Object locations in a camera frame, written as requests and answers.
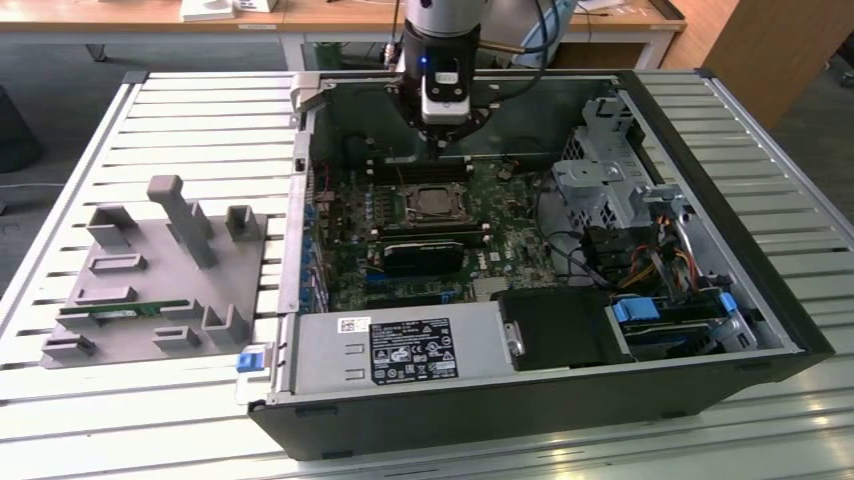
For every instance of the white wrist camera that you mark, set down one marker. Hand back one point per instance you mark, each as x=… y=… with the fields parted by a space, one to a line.
x=445 y=107

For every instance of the black rating label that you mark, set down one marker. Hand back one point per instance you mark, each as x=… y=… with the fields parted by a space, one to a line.
x=413 y=352

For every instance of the white box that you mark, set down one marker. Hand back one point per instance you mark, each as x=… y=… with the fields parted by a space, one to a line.
x=207 y=12

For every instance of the silver shroud latch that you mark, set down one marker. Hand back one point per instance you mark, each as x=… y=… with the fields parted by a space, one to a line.
x=513 y=340

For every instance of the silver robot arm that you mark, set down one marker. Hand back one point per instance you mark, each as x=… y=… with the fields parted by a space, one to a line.
x=440 y=17

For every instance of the blue case latch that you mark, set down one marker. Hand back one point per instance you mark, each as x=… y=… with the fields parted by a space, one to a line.
x=249 y=362

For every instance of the CPU socket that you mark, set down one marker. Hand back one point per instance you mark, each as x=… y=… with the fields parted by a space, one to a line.
x=401 y=217

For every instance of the black PC case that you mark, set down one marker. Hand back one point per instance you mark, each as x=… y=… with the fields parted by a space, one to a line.
x=533 y=425

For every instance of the silver CPU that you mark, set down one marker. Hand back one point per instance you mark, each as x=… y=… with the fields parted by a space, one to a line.
x=432 y=200

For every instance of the green object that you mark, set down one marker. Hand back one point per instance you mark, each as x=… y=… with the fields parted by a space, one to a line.
x=327 y=55

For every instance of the grey parts rack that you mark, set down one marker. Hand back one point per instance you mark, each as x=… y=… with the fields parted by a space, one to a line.
x=173 y=300

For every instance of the green RAM stick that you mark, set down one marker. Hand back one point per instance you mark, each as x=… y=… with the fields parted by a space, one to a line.
x=162 y=303

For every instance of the white barcode sticker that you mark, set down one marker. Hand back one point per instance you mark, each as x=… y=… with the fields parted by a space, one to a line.
x=351 y=325

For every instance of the small blue clip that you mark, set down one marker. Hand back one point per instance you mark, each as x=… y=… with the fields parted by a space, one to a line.
x=727 y=305

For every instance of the silver power supply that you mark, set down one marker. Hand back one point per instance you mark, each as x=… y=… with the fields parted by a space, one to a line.
x=327 y=360

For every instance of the black plastic shroud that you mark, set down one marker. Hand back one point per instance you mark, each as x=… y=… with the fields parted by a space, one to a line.
x=560 y=325

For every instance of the metal drive cage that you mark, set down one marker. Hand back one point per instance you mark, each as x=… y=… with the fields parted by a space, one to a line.
x=600 y=175

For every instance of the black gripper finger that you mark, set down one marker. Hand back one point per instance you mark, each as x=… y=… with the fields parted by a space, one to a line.
x=409 y=110
x=481 y=112

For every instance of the green motherboard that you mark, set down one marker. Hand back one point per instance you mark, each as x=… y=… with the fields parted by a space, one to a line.
x=520 y=250

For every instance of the black RAM slot bank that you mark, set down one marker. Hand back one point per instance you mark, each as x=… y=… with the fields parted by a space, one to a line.
x=433 y=234
x=413 y=172

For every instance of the wooden desk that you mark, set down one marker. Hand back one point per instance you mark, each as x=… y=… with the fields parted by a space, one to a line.
x=153 y=15

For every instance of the silver chipset heatsink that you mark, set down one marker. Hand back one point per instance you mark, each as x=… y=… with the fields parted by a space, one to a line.
x=489 y=289

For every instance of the blue disk carrier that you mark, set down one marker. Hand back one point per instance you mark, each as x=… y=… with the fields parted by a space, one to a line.
x=634 y=311

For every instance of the black graphics card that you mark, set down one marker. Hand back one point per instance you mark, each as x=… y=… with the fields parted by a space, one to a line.
x=420 y=257

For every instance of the wooden cabinet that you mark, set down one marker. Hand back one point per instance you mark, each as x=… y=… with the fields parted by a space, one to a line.
x=767 y=50

